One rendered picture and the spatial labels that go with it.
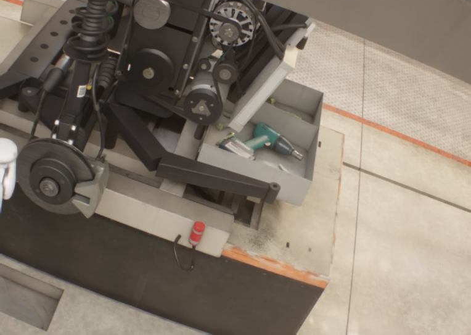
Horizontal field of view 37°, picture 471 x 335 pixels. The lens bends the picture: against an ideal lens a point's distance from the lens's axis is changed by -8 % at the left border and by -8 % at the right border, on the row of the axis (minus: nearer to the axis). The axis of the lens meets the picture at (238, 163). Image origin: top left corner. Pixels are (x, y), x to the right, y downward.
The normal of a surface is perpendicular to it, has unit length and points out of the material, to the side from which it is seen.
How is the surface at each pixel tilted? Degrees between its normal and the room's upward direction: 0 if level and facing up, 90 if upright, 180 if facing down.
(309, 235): 0
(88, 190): 90
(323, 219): 0
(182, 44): 90
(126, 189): 0
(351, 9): 117
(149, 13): 90
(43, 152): 90
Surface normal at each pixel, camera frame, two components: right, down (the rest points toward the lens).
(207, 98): -0.16, 0.59
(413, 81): 0.30, -0.73
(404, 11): -0.28, 0.86
